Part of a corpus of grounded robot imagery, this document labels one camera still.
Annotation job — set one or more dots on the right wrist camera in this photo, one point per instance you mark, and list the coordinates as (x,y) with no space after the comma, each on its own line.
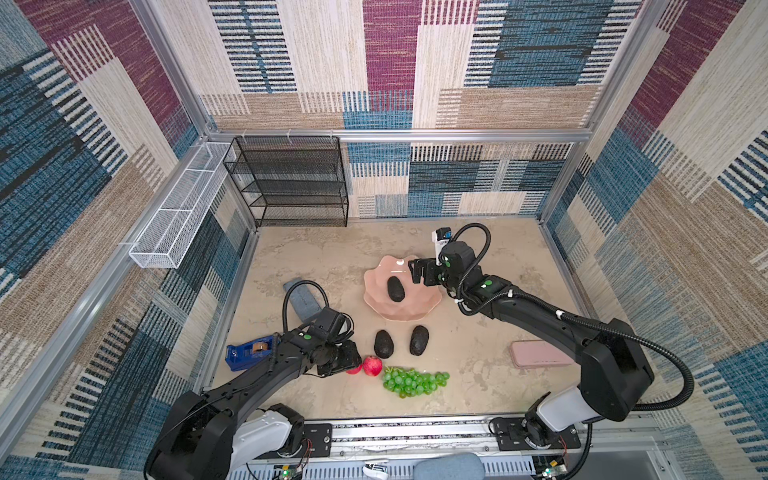
(440,238)

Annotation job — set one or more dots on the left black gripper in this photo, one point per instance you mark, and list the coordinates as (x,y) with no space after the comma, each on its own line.
(350,358)

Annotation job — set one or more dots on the pink scalloped fruit bowl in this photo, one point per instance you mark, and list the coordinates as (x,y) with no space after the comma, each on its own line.
(419,301)

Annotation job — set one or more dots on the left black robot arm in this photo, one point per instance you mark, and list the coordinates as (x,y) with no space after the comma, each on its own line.
(206,435)

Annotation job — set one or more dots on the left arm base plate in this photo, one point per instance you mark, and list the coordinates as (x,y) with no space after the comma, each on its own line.
(312,440)

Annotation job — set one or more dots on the grey blue box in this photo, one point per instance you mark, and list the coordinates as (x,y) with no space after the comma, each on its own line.
(304,302)

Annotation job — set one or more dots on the blue tape dispenser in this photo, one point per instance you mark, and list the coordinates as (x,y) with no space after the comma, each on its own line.
(244,356)

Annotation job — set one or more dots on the red apple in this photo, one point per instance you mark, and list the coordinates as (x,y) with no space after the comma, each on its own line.
(354,371)
(372,366)

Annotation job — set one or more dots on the grey blue chair back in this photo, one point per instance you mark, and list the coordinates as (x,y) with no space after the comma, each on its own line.
(464,466)

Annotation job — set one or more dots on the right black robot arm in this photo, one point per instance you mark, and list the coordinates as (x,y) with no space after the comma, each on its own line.
(614,370)

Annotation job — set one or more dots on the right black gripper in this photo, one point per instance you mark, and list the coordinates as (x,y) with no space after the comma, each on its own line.
(417,272)

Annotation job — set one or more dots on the green grape bunch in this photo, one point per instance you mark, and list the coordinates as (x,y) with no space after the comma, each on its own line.
(407,383)

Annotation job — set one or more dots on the black wire shelf rack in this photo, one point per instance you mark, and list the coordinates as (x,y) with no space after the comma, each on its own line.
(290,181)

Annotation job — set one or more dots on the pink rectangular case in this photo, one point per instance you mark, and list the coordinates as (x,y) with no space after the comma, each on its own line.
(532,354)

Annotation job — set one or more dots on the white wire mesh basket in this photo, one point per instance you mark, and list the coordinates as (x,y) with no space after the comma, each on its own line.
(164,242)

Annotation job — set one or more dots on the dark avocado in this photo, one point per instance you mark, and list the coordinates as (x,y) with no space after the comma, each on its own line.
(395,289)
(383,344)
(419,340)

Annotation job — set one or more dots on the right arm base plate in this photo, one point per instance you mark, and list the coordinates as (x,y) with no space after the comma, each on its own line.
(520,434)

